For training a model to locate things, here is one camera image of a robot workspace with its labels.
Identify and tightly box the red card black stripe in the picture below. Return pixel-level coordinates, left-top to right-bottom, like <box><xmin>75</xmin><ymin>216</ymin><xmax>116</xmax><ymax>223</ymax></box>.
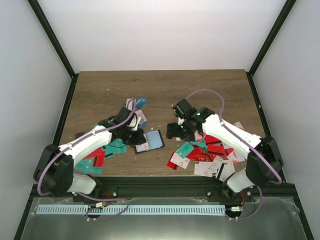
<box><xmin>85</xmin><ymin>148</ymin><xmax>106</xmax><ymax>168</ymax></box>

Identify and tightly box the red VIP card gold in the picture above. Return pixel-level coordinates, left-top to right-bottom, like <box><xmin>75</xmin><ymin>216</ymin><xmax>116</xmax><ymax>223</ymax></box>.
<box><xmin>186</xmin><ymin>147</ymin><xmax>213</xmax><ymax>162</ymax></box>

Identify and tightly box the white floral VIP card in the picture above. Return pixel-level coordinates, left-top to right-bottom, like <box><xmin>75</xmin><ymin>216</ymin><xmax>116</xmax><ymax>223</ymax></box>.
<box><xmin>135</xmin><ymin>142</ymin><xmax>150</xmax><ymax>153</ymax></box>

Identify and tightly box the black leather card holder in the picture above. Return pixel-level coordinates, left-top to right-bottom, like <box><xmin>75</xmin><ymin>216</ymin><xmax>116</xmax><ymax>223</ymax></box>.
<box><xmin>134</xmin><ymin>130</ymin><xmax>165</xmax><ymax>155</ymax></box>

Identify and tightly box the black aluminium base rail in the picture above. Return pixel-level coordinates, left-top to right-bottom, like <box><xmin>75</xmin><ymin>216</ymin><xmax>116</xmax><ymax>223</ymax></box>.
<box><xmin>74</xmin><ymin>176</ymin><xmax>296</xmax><ymax>198</ymax></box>

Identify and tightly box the teal vip card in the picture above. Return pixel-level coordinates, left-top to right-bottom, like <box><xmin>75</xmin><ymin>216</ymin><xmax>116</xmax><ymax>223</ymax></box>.
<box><xmin>101</xmin><ymin>143</ymin><xmax>127</xmax><ymax>159</ymax></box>
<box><xmin>175</xmin><ymin>142</ymin><xmax>195</xmax><ymax>159</ymax></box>

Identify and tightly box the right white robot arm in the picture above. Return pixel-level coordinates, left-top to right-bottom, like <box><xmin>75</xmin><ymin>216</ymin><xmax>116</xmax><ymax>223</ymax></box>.
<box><xmin>166</xmin><ymin>99</ymin><xmax>283</xmax><ymax>202</ymax></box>

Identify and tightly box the blue card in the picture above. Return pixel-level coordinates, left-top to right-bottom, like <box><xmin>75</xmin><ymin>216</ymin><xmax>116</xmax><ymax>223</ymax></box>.
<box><xmin>135</xmin><ymin>97</ymin><xmax>148</xmax><ymax>109</ymax></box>

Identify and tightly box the white card magnetic stripe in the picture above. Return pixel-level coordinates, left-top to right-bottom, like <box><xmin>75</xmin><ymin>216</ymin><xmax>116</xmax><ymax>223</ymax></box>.
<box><xmin>125</xmin><ymin>98</ymin><xmax>136</xmax><ymax>111</ymax></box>

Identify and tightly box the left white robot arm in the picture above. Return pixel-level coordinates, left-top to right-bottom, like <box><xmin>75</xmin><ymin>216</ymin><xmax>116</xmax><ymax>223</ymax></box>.
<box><xmin>33</xmin><ymin>107</ymin><xmax>147</xmax><ymax>202</ymax></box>

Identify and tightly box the teal VIP card right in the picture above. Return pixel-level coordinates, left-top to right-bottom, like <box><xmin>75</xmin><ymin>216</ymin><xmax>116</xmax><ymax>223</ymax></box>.
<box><xmin>175</xmin><ymin>142</ymin><xmax>195</xmax><ymax>159</ymax></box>

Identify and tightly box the red card front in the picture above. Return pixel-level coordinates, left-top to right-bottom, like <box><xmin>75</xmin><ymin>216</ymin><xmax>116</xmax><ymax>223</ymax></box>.
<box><xmin>167</xmin><ymin>152</ymin><xmax>191</xmax><ymax>170</ymax></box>

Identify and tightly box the light blue slotted rail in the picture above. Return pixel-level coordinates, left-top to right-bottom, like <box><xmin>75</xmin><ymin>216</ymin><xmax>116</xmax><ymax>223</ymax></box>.
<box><xmin>36</xmin><ymin>204</ymin><xmax>226</xmax><ymax>216</ymax></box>

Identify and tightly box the teal card front left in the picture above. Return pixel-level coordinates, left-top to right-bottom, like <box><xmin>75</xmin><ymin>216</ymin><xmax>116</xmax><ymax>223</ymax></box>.
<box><xmin>74</xmin><ymin>158</ymin><xmax>103</xmax><ymax>175</ymax></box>

